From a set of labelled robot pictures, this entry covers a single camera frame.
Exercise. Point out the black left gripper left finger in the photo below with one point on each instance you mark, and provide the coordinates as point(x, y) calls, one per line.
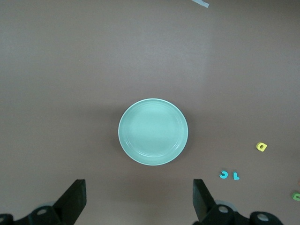
point(70, 206)

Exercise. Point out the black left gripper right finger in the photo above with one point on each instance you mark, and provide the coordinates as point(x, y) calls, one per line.
point(206, 211)

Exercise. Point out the teal foam letter c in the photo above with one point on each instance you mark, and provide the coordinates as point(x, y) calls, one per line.
point(223, 175)

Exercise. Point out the teal foam letter t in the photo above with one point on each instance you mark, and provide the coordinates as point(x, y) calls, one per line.
point(235, 177)

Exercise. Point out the green foam letter u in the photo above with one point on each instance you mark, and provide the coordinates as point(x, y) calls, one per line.
point(295, 195)

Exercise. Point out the green plate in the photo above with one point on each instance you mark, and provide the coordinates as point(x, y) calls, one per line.
point(152, 131)

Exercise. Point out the white tape scrap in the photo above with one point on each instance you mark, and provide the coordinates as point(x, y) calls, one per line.
point(201, 3)

